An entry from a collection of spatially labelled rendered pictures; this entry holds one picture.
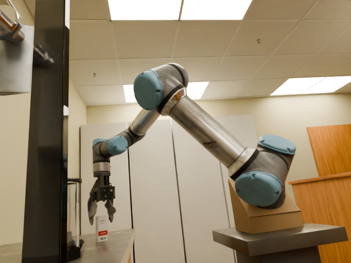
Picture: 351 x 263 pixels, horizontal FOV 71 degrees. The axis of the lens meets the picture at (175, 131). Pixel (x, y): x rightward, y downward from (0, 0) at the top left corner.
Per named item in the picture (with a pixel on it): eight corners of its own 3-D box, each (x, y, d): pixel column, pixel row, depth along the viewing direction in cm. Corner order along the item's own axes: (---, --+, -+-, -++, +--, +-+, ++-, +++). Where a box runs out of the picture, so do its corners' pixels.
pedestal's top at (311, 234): (285, 230, 104) (283, 220, 105) (349, 240, 74) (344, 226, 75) (213, 241, 98) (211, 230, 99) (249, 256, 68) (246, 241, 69)
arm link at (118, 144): (128, 128, 106) (114, 134, 114) (109, 139, 98) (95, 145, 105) (137, 144, 108) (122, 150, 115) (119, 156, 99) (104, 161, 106)
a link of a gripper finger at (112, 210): (115, 222, 103) (108, 201, 104) (109, 222, 108) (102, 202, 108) (121, 218, 106) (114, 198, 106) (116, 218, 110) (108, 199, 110)
